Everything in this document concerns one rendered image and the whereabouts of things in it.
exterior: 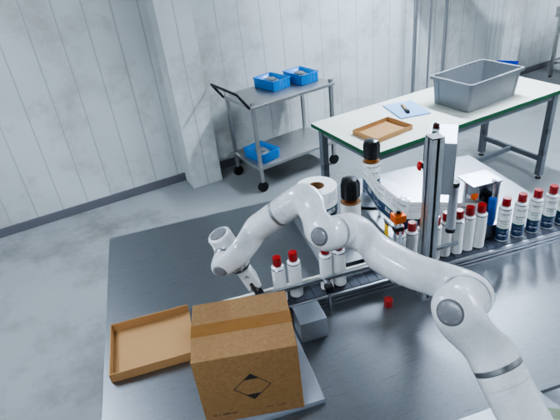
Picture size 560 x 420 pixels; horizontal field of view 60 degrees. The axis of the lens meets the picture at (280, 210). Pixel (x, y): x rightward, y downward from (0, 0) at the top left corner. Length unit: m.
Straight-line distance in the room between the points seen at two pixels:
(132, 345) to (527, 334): 1.41
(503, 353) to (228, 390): 0.75
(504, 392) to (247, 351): 0.65
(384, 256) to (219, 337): 0.53
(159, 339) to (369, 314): 0.80
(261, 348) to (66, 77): 3.47
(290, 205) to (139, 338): 0.84
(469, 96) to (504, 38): 3.04
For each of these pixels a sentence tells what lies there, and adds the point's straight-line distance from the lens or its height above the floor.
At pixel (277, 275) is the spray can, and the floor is 1.02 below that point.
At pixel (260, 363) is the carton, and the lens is 1.43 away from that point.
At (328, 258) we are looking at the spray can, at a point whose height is 1.04.
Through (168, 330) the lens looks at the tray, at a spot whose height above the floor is 0.83.
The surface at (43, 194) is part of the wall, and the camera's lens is 4.76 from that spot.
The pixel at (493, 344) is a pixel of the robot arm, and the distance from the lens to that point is 1.28.
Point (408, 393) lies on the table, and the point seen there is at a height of 0.83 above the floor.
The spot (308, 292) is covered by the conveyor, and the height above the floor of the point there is 0.88.
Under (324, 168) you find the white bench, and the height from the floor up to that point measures 0.43.
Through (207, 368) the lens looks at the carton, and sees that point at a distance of 1.42.
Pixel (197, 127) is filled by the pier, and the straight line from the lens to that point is 4.56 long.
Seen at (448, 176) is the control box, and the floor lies 1.36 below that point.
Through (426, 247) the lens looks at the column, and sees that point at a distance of 1.80.
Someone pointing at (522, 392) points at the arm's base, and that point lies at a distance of 1.32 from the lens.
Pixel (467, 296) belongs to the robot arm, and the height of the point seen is 1.34.
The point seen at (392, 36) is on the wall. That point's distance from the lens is 5.81.
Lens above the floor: 2.13
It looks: 31 degrees down
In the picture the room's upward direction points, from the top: 7 degrees counter-clockwise
